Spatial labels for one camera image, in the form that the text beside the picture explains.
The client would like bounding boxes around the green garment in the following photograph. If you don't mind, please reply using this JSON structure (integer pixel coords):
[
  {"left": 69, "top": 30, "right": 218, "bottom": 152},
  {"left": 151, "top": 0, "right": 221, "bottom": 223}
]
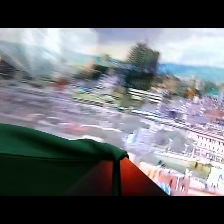
[{"left": 0, "top": 122, "right": 130, "bottom": 197}]

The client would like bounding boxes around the red garment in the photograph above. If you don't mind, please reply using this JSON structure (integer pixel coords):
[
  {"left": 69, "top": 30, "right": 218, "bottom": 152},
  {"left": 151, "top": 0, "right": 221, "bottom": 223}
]
[{"left": 65, "top": 156, "right": 168, "bottom": 197}]

